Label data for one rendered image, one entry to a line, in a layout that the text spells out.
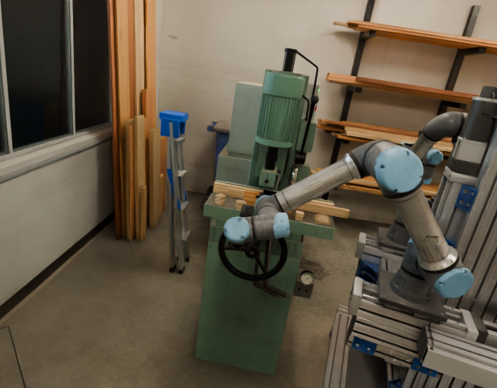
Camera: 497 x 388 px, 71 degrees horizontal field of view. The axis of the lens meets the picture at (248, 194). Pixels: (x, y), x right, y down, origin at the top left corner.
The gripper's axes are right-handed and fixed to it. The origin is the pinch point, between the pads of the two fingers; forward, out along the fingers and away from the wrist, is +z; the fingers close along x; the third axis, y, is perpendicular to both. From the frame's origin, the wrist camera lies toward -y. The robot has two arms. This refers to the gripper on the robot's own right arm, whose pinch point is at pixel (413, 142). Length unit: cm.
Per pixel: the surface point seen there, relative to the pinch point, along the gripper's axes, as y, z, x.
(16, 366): 98, -99, -204
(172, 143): 6, 2, -152
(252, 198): 17, -67, -93
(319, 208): 23, -61, -61
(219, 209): 21, -74, -108
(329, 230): 28, -77, -58
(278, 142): -9, -67, -82
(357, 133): 14, 124, -7
